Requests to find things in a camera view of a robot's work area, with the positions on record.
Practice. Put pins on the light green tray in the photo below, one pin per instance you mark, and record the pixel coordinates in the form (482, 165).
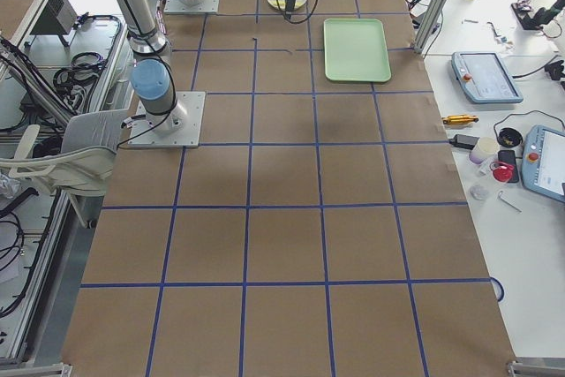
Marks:
(355, 50)

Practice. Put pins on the far teach pendant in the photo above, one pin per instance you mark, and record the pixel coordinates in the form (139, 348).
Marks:
(484, 78)

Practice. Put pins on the teach pendant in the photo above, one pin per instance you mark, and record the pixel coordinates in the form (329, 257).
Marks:
(543, 162)
(484, 78)

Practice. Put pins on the grey box device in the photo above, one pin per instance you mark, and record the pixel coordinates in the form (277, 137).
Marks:
(57, 18)

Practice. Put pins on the black power adapter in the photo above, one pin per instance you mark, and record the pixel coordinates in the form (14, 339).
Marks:
(463, 141)

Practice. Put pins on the white lilac cup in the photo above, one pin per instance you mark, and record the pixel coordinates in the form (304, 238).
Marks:
(483, 149)

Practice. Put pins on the white grey office chair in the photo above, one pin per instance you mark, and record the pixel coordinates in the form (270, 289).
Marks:
(84, 164)

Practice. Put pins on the black smartphone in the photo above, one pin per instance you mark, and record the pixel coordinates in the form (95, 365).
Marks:
(508, 157)

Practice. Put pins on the red round lid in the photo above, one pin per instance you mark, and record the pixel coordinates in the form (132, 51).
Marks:
(502, 171)

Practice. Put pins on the metal hex key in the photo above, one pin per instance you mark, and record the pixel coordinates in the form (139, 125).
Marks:
(501, 197)

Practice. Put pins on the near teach pendant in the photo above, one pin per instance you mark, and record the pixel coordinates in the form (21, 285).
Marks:
(543, 162)

